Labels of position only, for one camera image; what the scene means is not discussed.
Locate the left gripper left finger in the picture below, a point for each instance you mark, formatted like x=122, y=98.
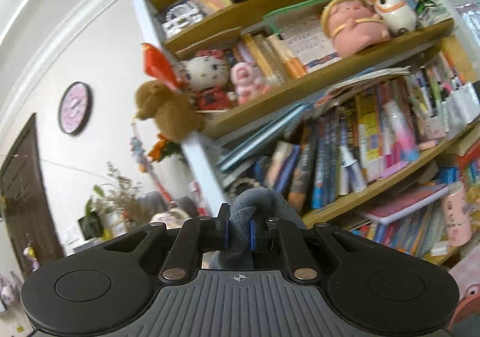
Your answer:
x=196, y=236

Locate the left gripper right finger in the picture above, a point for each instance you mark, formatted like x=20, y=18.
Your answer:
x=278, y=244

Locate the grey cloth garment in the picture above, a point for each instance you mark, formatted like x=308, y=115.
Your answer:
x=247, y=223

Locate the brown plush dog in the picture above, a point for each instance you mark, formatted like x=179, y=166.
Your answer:
x=172, y=113

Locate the small pink plush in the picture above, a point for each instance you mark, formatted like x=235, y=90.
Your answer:
x=248, y=82

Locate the hello kitty plush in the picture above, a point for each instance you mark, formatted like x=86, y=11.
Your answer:
x=204, y=77

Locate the white wooden bookshelf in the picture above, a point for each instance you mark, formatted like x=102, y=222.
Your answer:
x=241, y=18

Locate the pink sticker tumbler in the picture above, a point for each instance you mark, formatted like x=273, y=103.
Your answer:
x=457, y=215

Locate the dark wooden door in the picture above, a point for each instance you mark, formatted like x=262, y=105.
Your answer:
x=30, y=226

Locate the pink cartoon table mat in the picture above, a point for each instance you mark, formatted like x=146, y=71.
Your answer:
x=465, y=320

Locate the pink pig figure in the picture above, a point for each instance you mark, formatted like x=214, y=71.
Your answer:
x=352, y=26

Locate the pink round wall clock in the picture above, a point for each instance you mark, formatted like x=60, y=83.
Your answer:
x=74, y=108

